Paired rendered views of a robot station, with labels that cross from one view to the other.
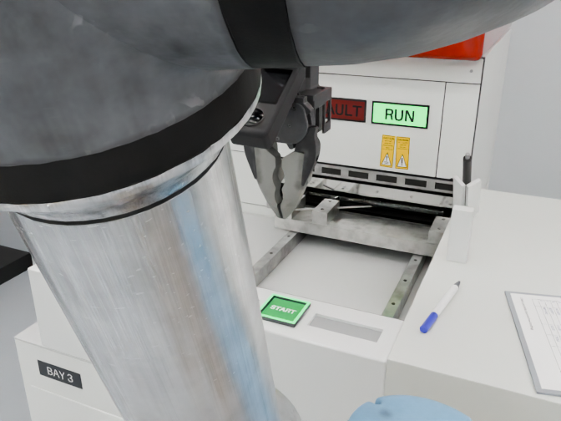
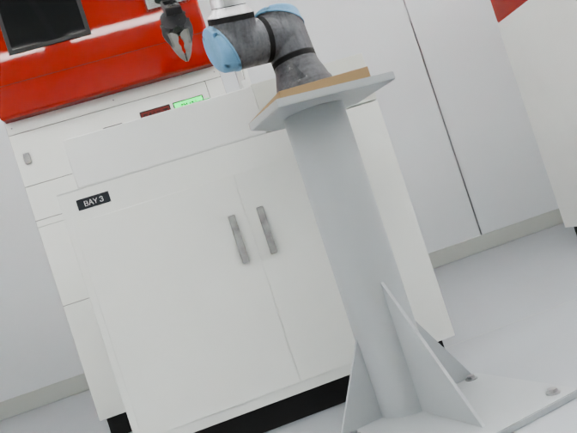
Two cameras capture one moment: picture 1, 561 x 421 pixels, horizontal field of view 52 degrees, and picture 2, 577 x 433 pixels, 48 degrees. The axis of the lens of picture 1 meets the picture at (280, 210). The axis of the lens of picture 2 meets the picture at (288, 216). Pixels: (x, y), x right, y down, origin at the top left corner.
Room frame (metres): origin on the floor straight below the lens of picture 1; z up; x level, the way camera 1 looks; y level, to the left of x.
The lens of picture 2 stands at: (-1.00, 0.92, 0.54)
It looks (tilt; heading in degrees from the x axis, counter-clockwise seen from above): 1 degrees up; 327
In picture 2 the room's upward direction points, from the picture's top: 18 degrees counter-clockwise
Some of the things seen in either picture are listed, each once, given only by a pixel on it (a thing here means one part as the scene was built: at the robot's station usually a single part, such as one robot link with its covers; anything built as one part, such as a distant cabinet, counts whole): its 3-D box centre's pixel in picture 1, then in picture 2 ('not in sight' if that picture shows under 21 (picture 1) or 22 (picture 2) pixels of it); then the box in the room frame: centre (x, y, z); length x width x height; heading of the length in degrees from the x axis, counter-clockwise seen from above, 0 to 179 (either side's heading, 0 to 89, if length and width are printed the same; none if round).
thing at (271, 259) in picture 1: (261, 269); not in sight; (1.00, 0.04, 0.84); 0.50 x 0.02 x 0.03; 156
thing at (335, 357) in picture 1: (202, 334); (167, 139); (0.70, 0.11, 0.89); 0.55 x 0.09 x 0.14; 66
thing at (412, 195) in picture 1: (356, 202); not in sight; (1.20, -0.17, 0.89); 0.44 x 0.02 x 0.10; 66
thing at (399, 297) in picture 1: (398, 298); not in sight; (0.89, -0.21, 0.84); 0.50 x 0.02 x 0.03; 156
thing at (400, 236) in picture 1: (360, 229); not in sight; (1.12, -0.17, 0.87); 0.36 x 0.08 x 0.03; 66
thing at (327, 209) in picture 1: (325, 210); not in sight; (1.15, -0.10, 0.89); 0.08 x 0.03 x 0.03; 156
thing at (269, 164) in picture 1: (276, 175); (177, 49); (0.67, 0.00, 1.14); 0.06 x 0.03 x 0.09; 156
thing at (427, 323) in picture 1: (442, 304); not in sight; (0.65, -0.21, 0.97); 0.14 x 0.01 x 0.01; 147
